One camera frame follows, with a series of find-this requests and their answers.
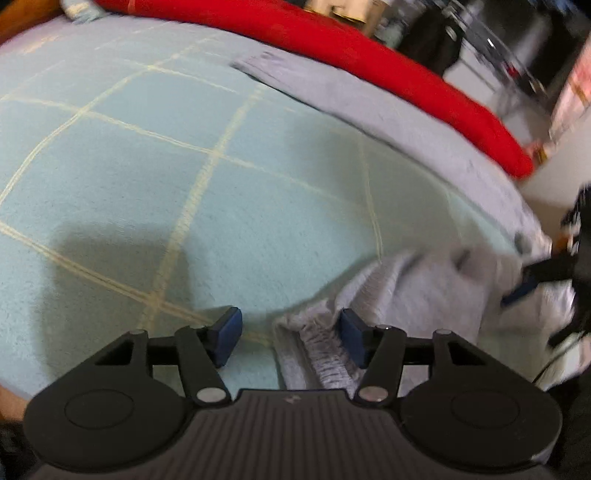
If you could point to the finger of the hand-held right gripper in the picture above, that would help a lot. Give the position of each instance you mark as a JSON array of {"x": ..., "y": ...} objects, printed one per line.
[{"x": 521, "y": 288}]

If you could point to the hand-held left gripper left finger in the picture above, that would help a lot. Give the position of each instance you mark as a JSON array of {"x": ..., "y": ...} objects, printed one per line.
[{"x": 228, "y": 334}]

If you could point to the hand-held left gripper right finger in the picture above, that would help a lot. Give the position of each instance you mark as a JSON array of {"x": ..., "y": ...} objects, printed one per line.
[{"x": 353, "y": 339}]

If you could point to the grey sweatpants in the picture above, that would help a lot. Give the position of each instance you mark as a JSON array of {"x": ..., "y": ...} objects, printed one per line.
[{"x": 415, "y": 295}]

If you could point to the grey sweatshirt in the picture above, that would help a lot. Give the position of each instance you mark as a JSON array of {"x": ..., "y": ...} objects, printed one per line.
[{"x": 392, "y": 120}]

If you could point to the metal clothes drying rack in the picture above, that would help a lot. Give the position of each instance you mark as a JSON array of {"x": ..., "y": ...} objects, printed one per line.
[{"x": 503, "y": 50}]

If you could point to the cardboard box with yellow clothes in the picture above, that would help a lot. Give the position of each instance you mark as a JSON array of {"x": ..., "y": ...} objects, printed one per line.
[{"x": 323, "y": 5}]

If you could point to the black jacket with badge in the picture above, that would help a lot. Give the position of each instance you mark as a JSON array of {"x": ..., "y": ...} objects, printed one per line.
[{"x": 431, "y": 44}]

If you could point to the red quilt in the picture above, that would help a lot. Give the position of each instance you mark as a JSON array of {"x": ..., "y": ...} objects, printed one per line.
[{"x": 369, "y": 64}]

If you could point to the light green hanging garment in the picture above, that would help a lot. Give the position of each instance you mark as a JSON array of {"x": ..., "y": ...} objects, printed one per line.
[{"x": 390, "y": 32}]

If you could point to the grey checked pillow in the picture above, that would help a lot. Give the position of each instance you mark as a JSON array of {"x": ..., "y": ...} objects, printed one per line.
[{"x": 83, "y": 10}]

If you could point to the wooden headboard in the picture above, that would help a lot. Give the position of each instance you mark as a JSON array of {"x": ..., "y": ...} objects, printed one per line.
[{"x": 23, "y": 14}]

